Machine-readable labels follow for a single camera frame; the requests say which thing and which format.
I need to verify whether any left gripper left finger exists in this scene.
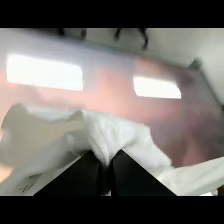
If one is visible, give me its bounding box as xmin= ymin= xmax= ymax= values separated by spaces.
xmin=33 ymin=149 xmax=108 ymax=197

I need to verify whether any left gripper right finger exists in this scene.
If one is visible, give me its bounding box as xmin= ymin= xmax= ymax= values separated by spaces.
xmin=108 ymin=148 xmax=178 ymax=197

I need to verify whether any white garment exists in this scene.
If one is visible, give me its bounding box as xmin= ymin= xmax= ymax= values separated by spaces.
xmin=0 ymin=102 xmax=224 ymax=197

